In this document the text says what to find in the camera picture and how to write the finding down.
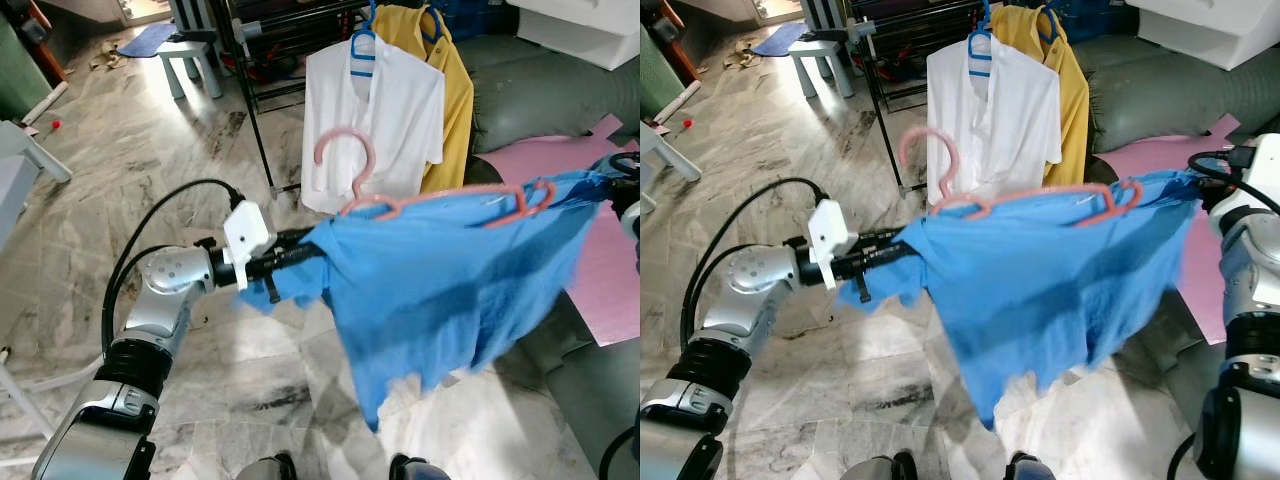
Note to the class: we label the pink clothes hanger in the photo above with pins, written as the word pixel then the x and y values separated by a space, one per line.
pixel 928 132
pixel 343 132

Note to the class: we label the bright blue shirt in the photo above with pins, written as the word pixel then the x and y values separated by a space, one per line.
pixel 1060 290
pixel 450 290

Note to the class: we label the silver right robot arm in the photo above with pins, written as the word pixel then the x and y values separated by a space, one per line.
pixel 1245 330

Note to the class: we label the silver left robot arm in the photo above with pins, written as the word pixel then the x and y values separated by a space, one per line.
pixel 745 280
pixel 165 280

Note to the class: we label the blue clothes hanger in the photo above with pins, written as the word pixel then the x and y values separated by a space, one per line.
pixel 437 35
pixel 363 60
pixel 981 60
pixel 1052 35

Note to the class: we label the black metal clothes rack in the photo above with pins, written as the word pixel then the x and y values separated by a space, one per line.
pixel 265 150
pixel 890 150

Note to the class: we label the white shirt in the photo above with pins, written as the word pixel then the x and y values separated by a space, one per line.
pixel 1010 130
pixel 390 130

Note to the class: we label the pale plastic stool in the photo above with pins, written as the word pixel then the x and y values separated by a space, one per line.
pixel 822 55
pixel 190 55

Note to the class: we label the robot left leg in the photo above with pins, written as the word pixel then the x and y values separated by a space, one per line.
pixel 265 468
pixel 882 468

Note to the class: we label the robot leg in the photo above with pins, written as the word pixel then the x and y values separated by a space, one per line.
pixel 265 468
pixel 420 468
pixel 1030 468
pixel 882 468

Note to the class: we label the blue floor mat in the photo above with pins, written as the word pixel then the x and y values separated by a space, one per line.
pixel 782 40
pixel 148 40

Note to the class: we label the yellow shirt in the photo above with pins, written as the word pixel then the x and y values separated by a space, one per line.
pixel 455 100
pixel 1075 100

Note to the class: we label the white tube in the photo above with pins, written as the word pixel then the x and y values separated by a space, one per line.
pixel 680 100
pixel 45 100

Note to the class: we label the robot right leg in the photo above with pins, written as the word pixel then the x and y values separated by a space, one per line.
pixel 420 468
pixel 1030 468

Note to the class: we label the pink mat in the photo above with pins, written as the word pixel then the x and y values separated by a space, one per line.
pixel 540 160
pixel 1150 160

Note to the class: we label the green plastic bin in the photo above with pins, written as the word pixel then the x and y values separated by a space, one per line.
pixel 20 70
pixel 660 70

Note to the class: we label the dark green sofa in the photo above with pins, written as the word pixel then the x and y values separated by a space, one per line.
pixel 1170 100
pixel 550 100

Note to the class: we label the white plastic box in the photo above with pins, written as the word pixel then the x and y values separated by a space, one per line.
pixel 580 30
pixel 1210 30

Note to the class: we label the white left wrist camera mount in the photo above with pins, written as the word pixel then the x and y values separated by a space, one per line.
pixel 245 235
pixel 830 232

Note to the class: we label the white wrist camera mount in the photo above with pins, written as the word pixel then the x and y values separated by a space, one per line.
pixel 1250 180
pixel 628 210
pixel 245 235
pixel 830 232

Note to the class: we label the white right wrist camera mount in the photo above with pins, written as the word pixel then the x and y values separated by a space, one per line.
pixel 628 210
pixel 1250 180

